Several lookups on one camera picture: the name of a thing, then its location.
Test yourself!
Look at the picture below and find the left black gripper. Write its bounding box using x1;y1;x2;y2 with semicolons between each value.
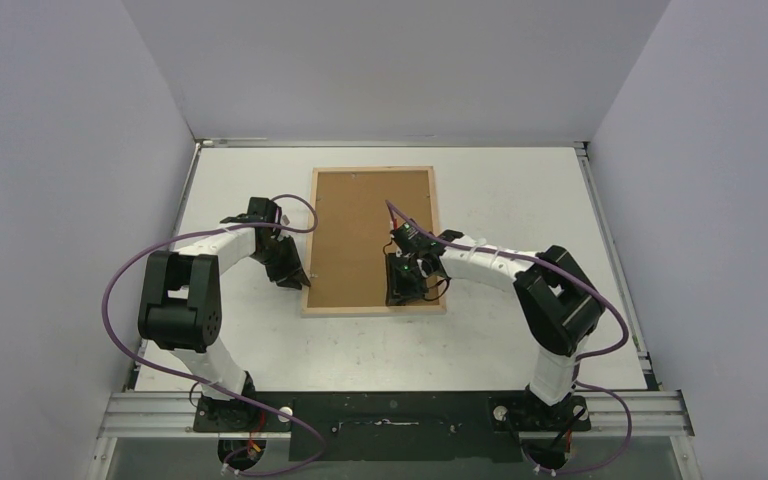
250;235;308;290

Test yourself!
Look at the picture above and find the white wooden picture frame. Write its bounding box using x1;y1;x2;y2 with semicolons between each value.
300;165;448;319

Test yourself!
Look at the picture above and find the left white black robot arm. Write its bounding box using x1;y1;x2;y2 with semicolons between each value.
137;197;310;432

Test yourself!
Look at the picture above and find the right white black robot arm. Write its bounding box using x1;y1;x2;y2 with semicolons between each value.
385;223;605;431

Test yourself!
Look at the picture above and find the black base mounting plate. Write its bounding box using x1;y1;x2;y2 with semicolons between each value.
192;390;591;468

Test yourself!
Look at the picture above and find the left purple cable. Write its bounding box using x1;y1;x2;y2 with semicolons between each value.
100;193;327;478

